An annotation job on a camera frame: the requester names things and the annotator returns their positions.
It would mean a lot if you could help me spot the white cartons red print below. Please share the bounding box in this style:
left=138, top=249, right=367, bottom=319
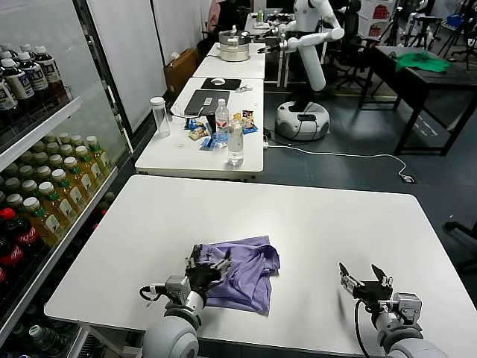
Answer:
left=359, top=0, right=395, bottom=38

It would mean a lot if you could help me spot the white humanoid robot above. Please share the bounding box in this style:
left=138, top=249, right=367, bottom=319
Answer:
left=274, top=0, right=331, bottom=142

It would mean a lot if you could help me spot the black laptop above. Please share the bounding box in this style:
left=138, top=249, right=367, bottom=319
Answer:
left=183, top=89, right=231, bottom=117

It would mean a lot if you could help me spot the green cloth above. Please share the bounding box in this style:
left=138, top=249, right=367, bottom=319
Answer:
left=394, top=51, right=454, bottom=75

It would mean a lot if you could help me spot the black office chair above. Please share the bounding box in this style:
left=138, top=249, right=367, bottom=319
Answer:
left=327, top=0, right=378, bottom=92

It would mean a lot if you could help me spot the white metal shelf rack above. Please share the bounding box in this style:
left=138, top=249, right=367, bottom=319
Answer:
left=0, top=85, right=119, bottom=358

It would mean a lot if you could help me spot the pink jacket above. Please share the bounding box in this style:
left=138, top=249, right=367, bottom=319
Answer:
left=206, top=0, right=224, bottom=35

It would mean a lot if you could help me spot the white table with steamer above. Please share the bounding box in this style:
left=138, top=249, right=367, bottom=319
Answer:
left=192, top=42, right=267, bottom=81

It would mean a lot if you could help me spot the white floor cable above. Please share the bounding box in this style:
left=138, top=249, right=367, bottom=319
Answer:
left=263, top=143, right=411, bottom=178

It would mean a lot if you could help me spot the clear water bottle pale cap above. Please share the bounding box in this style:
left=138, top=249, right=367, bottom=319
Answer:
left=27, top=324, right=63, bottom=357

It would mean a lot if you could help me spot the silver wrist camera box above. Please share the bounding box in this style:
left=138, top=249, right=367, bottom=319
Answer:
left=163, top=274, right=192, bottom=300
left=393, top=292, right=423, bottom=326

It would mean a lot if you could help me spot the silver steamer pot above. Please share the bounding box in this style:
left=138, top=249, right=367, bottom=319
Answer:
left=218, top=25, right=251, bottom=63

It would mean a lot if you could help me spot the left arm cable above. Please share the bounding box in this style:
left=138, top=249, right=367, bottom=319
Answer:
left=139, top=284, right=167, bottom=304

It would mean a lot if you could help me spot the black table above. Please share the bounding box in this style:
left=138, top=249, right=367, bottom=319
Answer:
left=367, top=45, right=477, bottom=157

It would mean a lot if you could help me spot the black framed glass door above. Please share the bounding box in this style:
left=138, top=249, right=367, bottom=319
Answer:
left=0, top=0, right=135, bottom=156

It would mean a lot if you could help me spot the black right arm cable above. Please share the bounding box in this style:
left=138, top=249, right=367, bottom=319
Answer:
left=353, top=298, right=374, bottom=356

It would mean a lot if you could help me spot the clear tumbler white lid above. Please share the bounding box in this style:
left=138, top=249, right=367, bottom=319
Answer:
left=149, top=97, right=171, bottom=137

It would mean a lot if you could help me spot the black office chair base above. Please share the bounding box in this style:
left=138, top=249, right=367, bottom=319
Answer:
left=444, top=221, right=477, bottom=273

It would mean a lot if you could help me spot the clear plain water bottle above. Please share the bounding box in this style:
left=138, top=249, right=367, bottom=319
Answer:
left=227, top=119, right=245, bottom=167

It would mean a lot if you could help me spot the red label water bottle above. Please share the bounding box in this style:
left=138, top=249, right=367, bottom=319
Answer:
left=215, top=98, right=230, bottom=148

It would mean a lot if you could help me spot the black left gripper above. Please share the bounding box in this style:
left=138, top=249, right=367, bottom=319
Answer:
left=185, top=244, right=233, bottom=293

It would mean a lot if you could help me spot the white table with snacks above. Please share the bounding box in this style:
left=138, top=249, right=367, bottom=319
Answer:
left=134, top=77, right=266, bottom=180

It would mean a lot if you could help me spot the large white work table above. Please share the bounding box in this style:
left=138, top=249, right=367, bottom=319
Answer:
left=43, top=174, right=469, bottom=355

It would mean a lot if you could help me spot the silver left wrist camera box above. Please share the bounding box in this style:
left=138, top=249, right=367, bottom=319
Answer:
left=163, top=274, right=192, bottom=300

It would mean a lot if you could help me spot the black mouse pad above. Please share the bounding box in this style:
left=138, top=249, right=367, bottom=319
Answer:
left=200, top=78, right=242, bottom=91

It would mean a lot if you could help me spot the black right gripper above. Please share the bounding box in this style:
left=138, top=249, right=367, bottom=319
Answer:
left=338, top=262, right=394, bottom=306

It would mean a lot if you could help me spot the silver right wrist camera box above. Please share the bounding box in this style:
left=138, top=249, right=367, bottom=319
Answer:
left=393, top=292, right=423, bottom=326

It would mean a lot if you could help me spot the purple t-shirt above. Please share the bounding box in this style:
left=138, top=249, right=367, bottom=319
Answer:
left=192, top=234, right=281, bottom=318

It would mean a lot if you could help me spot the brown cardboard box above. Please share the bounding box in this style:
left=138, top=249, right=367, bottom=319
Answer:
left=163, top=47, right=199, bottom=98

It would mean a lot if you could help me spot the cola bottle red cap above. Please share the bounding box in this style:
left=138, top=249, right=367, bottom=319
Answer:
left=0, top=207, right=40, bottom=264
left=0, top=238, right=25, bottom=286

